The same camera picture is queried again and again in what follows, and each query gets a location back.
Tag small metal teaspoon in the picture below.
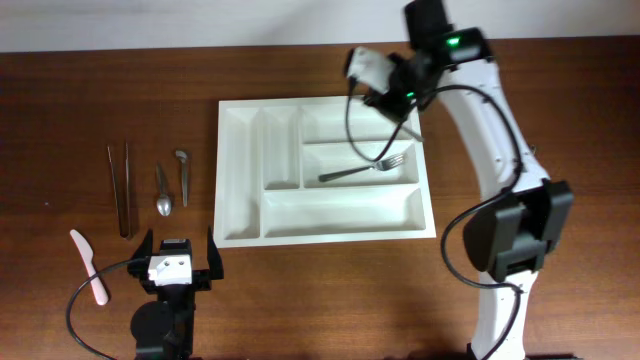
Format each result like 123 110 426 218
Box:
156 163 172 217

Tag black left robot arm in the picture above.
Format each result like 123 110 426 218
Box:
127 229 224 359

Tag white plastic knife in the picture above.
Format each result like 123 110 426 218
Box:
70 229 109 306

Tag white plastic cutlery tray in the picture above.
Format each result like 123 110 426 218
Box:
213 96 436 248

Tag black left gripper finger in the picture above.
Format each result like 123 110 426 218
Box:
207 226 224 280
127 229 153 276

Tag metal fork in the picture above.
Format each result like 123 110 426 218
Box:
318 153 406 183
402 126 424 143

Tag black left camera cable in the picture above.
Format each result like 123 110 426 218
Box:
65 257 149 360

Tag long metal tongs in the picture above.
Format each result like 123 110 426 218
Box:
107 143 132 240

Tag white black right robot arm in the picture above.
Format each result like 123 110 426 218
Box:
344 1 574 359

